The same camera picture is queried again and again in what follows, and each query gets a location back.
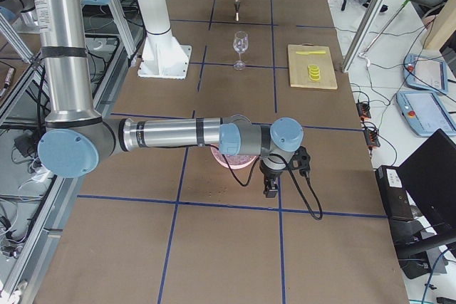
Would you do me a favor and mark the aluminium frame post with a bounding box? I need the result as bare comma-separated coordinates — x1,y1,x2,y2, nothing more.
341,0,384,73

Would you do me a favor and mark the clear ice cube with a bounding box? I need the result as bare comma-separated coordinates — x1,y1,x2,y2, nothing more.
236,44,248,52

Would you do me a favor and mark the black monitor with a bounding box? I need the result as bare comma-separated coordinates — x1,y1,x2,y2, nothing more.
397,129,455,233

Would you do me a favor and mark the blue teach pendant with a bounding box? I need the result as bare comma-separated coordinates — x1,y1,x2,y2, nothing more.
396,90,455,137
403,54,448,95

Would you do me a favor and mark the blue teach pendant near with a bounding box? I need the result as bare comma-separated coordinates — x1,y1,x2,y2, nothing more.
396,90,455,137

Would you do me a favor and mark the green handled reacher grabber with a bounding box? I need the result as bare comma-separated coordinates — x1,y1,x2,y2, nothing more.
358,0,410,59

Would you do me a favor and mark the clear wine glass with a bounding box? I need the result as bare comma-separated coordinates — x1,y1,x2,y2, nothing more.
233,31,249,70

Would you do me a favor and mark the bamboo cutting board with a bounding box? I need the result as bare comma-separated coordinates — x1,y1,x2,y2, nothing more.
287,44,338,90

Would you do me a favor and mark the steel cocktail jigger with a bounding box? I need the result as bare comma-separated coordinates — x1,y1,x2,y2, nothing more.
234,0,241,22

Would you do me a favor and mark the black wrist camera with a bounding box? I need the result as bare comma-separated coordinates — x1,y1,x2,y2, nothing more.
289,146,311,178

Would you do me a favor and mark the pink bowl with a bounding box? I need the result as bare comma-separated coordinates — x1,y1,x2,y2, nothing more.
211,146,257,169

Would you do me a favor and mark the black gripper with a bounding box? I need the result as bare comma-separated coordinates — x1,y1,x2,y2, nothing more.
259,164,283,198

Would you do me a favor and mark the pile of clear ice cubes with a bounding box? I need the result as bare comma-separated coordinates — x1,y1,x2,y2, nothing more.
216,154,255,166

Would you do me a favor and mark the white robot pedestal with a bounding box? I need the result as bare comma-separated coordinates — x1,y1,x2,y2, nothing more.
138,0,192,80

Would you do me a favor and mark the yellow plastic knife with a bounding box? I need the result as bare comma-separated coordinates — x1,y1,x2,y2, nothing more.
295,50,326,56

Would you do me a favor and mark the black box device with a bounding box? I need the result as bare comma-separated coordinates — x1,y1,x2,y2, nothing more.
375,165,413,221

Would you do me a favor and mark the blue teach pendant far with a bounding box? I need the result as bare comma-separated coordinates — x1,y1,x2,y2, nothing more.
403,54,448,95

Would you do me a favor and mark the wooden plank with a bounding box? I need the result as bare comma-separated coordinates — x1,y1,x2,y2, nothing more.
423,0,455,50

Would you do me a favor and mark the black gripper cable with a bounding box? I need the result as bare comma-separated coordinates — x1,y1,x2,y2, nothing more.
217,145,323,220

